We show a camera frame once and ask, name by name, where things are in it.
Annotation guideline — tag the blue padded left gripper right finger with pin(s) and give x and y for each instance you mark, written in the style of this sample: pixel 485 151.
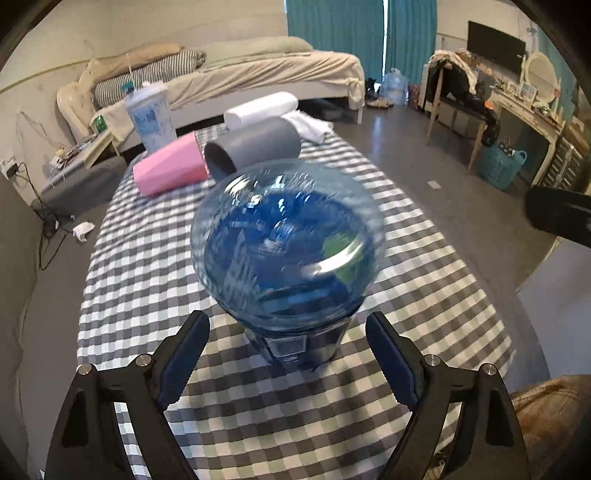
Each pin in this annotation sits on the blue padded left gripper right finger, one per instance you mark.
pixel 488 442

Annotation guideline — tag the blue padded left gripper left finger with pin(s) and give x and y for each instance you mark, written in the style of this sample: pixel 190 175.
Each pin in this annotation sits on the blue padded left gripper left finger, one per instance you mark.
pixel 86 441

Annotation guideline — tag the blue plastic water bottle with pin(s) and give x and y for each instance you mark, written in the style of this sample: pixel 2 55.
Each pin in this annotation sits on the blue plastic water bottle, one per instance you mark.
pixel 289 249

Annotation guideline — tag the pink faceted cup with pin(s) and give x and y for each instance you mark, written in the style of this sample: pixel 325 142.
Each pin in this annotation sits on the pink faceted cup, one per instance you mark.
pixel 176 165

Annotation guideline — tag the grey plastic cup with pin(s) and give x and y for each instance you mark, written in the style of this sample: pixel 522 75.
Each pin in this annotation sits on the grey plastic cup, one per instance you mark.
pixel 271 139

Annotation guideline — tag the white drink cup with straw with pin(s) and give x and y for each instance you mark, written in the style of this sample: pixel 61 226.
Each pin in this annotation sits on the white drink cup with straw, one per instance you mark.
pixel 148 109

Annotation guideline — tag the white dresser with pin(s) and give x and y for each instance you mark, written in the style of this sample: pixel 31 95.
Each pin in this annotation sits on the white dresser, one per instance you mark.
pixel 557 152

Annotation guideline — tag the teal laundry basket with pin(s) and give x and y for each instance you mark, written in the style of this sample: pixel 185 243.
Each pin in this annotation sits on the teal laundry basket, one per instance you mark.
pixel 498 168

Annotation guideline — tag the oval white mirror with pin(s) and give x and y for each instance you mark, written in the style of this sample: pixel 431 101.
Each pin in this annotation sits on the oval white mirror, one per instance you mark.
pixel 539 72

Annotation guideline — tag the wooden chair with clothes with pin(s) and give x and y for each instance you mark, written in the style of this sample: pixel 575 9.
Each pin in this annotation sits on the wooden chair with clothes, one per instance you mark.
pixel 451 81

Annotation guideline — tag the black television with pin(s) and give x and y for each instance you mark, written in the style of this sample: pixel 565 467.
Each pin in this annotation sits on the black television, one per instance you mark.
pixel 496 46

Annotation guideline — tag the grey sofa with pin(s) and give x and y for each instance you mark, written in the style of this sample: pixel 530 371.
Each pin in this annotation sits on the grey sofa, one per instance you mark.
pixel 40 307

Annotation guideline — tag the large clear water jug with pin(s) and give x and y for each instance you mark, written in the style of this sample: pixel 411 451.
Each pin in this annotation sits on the large clear water jug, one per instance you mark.
pixel 395 87

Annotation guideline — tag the crumpled white tissue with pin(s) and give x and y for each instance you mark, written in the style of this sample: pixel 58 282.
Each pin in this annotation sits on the crumpled white tissue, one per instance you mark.
pixel 82 230

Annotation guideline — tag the white cloth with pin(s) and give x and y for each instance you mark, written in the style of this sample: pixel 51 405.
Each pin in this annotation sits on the white cloth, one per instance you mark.
pixel 308 128

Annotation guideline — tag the white bed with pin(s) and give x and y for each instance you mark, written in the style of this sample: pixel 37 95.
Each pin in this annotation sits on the white bed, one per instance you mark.
pixel 322 74

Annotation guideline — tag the teal curtains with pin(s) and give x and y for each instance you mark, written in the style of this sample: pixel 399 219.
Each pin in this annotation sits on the teal curtains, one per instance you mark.
pixel 382 34

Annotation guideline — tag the white bedside table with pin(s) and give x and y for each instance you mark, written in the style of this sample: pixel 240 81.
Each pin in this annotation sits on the white bedside table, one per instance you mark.
pixel 84 154

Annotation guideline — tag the green can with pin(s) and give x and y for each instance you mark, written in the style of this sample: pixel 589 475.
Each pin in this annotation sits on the green can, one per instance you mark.
pixel 98 124

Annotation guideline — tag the checkered grey pillow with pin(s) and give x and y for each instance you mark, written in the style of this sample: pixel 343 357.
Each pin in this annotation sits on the checkered grey pillow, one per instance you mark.
pixel 110 91

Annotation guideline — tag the tan pillow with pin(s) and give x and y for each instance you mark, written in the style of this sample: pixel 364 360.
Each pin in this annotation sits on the tan pillow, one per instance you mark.
pixel 101 69

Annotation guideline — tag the green blanket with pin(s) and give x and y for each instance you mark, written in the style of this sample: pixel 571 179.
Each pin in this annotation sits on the green blanket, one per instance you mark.
pixel 217 52

